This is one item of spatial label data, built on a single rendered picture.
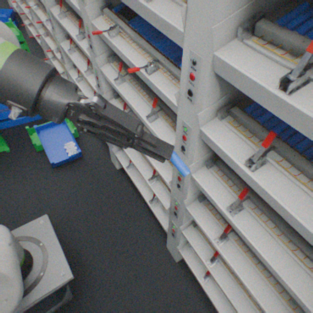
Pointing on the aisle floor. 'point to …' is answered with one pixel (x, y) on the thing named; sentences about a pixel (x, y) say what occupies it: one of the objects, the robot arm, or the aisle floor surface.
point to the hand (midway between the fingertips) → (153, 147)
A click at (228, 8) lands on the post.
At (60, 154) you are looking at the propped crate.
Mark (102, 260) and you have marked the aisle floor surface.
